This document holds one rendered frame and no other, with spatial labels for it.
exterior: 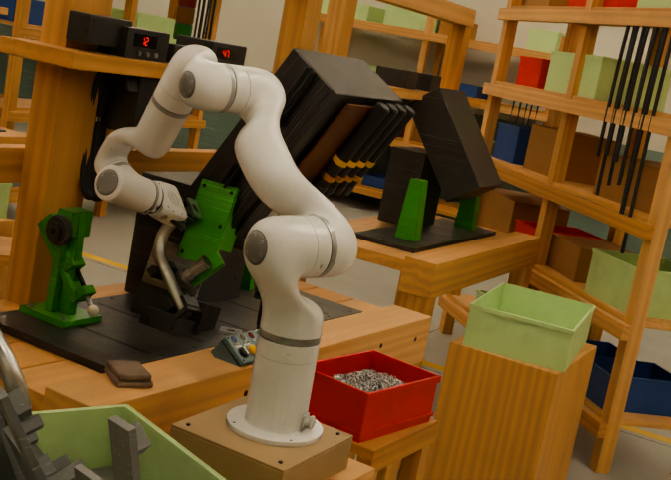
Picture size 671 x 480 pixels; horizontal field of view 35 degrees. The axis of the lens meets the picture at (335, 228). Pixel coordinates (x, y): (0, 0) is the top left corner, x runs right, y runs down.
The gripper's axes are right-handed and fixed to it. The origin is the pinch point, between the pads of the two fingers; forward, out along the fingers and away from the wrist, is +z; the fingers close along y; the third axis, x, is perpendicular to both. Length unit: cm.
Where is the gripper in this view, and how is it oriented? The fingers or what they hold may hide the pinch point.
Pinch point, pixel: (186, 212)
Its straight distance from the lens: 272.5
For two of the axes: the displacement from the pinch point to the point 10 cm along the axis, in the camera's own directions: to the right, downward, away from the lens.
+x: -8.1, 5.0, 3.0
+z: 4.4, 2.0, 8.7
